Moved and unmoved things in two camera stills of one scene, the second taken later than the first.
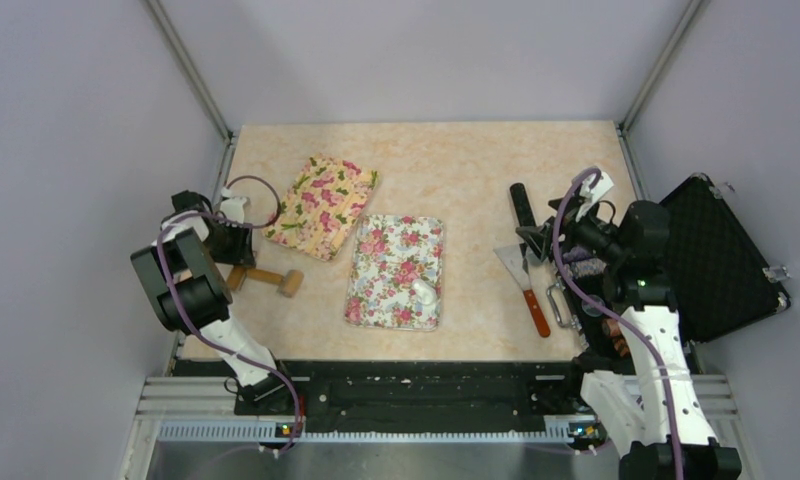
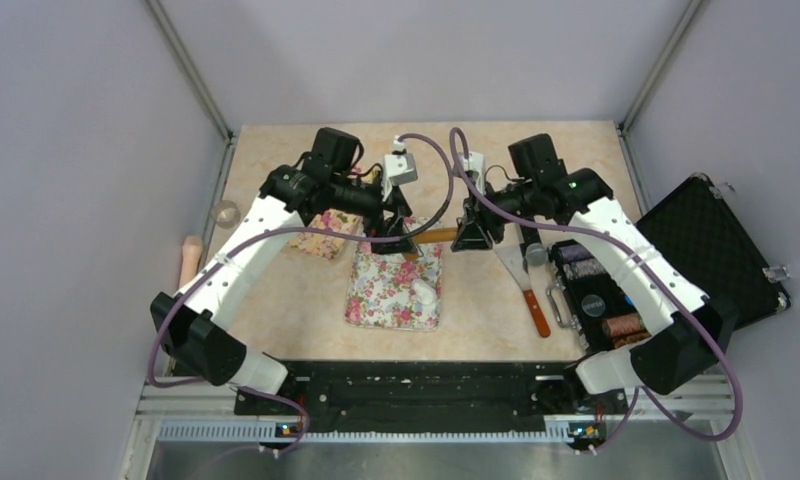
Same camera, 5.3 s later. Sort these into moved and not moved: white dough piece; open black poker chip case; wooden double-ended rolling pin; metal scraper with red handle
Moved: wooden double-ended rolling pin
Not moved: white dough piece; open black poker chip case; metal scraper with red handle
